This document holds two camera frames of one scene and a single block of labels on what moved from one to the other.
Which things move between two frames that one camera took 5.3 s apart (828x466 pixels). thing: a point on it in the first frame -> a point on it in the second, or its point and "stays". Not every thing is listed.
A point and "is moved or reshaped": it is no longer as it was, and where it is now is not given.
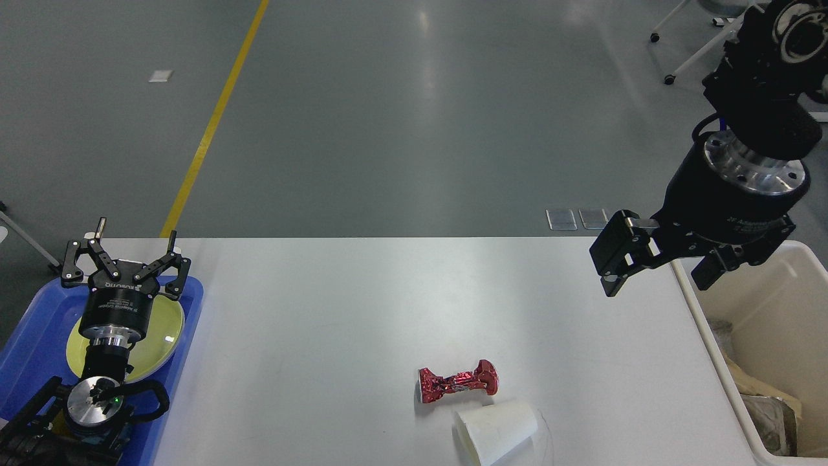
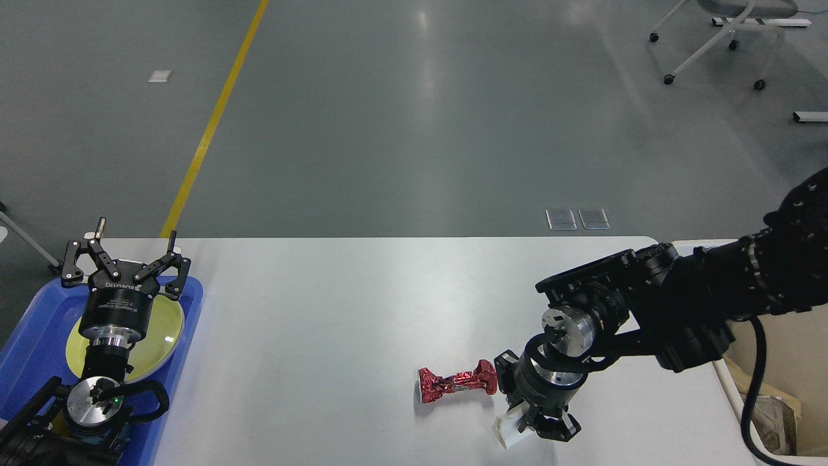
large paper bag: x=748 y=383 stays
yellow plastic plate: x=158 y=344 stays
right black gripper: x=722 y=196 -> x=550 y=391
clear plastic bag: x=776 y=422 stays
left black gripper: x=117 y=310 stays
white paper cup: x=492 y=432 is moved or reshaped
